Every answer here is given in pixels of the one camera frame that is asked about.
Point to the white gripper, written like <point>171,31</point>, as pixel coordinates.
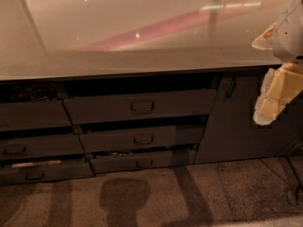
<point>290,37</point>

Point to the grey drawer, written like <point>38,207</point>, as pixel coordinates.
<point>101,109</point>
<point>45,173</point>
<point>40,146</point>
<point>32,115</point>
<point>153,137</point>
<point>138,161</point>

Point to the grey cabinet door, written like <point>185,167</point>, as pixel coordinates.
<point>231,133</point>

